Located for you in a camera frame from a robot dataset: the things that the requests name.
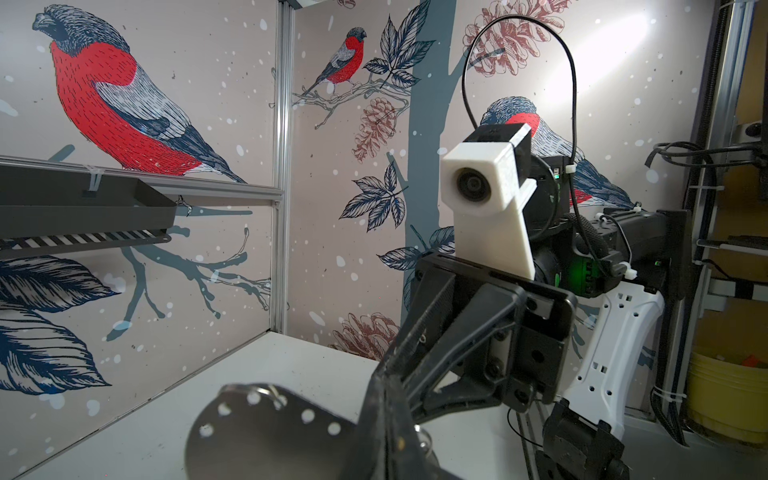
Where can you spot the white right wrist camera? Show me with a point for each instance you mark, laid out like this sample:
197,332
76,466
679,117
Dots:
485,182

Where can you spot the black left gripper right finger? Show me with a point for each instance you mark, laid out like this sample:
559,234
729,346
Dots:
405,458

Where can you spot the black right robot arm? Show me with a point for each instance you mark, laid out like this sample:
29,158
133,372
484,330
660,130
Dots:
582,437

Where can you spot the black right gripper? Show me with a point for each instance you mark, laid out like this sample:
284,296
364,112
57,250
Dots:
476,337

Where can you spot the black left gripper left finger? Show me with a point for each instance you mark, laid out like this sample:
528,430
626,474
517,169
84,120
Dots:
367,457

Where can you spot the black hanging basket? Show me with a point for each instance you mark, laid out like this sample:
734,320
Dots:
48,212

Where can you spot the yellow bucket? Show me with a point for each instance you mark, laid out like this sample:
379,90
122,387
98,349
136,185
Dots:
727,397

